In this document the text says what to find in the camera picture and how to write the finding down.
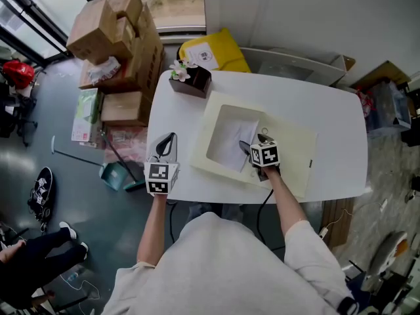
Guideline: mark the stack of cardboard boxes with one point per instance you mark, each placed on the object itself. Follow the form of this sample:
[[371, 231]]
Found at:
[[98, 31]]

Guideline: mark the person's left leg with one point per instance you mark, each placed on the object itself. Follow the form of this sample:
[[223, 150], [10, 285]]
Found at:
[[198, 212]]

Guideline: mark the clear plastic bottle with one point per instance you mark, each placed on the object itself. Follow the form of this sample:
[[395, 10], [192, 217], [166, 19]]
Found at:
[[72, 276]]

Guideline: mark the pink plastic-wrapped package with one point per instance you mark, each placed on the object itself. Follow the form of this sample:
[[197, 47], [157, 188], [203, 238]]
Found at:
[[126, 143]]

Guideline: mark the dark brown wooden box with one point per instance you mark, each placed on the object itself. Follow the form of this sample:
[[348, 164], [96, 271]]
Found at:
[[193, 85]]

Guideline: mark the white and orange seat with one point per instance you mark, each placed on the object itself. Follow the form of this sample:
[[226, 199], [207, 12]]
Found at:
[[388, 251]]

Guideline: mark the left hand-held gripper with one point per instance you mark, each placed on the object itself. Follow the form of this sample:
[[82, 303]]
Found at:
[[160, 179]]

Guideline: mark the red and white bag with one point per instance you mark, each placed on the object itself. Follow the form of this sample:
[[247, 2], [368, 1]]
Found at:
[[365, 102]]

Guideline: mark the green and white carton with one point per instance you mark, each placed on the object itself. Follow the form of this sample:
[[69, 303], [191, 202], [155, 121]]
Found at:
[[85, 117]]

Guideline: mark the brown cardboard sheet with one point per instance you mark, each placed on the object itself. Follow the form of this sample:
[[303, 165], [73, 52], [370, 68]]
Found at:
[[384, 74]]

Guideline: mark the white power strip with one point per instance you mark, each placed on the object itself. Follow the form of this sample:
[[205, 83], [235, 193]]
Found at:
[[323, 232]]

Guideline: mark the black cabinet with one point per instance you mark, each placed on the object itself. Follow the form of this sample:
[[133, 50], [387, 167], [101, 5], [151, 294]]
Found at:
[[411, 138]]

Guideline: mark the clear plastic storage bin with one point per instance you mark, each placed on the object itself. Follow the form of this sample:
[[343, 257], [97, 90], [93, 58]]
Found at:
[[387, 107]]

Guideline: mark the black oval board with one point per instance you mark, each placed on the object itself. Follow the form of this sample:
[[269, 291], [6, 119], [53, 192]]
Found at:
[[42, 182]]

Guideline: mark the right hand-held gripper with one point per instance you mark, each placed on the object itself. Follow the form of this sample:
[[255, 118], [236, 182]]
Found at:
[[264, 154]]

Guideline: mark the wooden slat board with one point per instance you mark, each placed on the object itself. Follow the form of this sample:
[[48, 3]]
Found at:
[[338, 218]]

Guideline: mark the yellow padded bag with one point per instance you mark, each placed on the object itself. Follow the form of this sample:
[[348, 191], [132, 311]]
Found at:
[[226, 51]]

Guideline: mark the person's left forearm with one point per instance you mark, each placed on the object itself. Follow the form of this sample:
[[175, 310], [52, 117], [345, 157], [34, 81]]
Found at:
[[152, 231]]

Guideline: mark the green dustpan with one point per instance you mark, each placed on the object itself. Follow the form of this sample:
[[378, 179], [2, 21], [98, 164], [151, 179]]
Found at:
[[113, 176]]

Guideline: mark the person's leg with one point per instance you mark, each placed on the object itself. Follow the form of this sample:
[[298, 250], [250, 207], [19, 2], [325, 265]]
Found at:
[[198, 212], [233, 211]]

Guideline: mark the person's right forearm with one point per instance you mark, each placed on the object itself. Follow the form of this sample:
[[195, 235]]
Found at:
[[288, 205]]

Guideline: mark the person's white shirt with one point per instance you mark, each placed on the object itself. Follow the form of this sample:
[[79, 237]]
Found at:
[[223, 267]]

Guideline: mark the black office chair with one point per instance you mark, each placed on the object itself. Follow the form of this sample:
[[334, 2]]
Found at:
[[16, 117]]

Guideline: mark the green broom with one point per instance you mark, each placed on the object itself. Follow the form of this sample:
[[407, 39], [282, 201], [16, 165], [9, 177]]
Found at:
[[134, 185]]

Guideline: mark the black metal frame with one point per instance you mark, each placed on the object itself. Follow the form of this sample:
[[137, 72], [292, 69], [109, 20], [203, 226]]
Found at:
[[387, 287]]

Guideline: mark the person's right leg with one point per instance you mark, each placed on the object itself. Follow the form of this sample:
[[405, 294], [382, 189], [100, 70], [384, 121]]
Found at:
[[233, 211]]

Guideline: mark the white plastic bag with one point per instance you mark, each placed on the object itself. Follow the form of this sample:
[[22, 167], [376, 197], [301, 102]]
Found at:
[[103, 71]]

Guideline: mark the white artificial flower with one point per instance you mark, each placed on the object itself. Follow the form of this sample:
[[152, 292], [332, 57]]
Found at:
[[180, 71]]

